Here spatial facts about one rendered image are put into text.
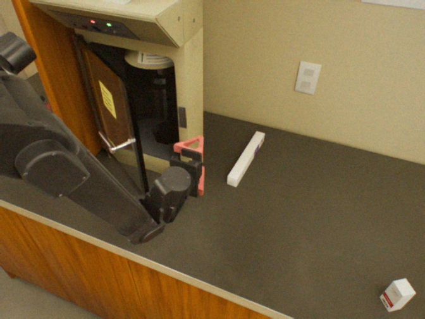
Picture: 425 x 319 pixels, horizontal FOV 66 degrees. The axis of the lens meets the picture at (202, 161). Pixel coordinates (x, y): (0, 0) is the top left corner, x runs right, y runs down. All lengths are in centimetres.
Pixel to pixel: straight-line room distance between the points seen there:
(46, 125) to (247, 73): 105
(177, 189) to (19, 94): 35
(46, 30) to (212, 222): 68
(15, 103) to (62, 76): 75
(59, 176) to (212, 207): 75
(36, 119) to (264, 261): 74
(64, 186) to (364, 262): 84
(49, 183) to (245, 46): 101
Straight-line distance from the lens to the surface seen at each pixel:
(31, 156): 29
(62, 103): 106
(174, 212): 67
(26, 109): 31
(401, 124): 131
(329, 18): 115
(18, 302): 212
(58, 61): 102
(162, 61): 90
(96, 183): 41
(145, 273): 109
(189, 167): 70
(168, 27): 72
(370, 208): 114
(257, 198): 105
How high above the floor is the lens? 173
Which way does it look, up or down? 44 degrees down
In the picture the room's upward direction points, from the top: straight up
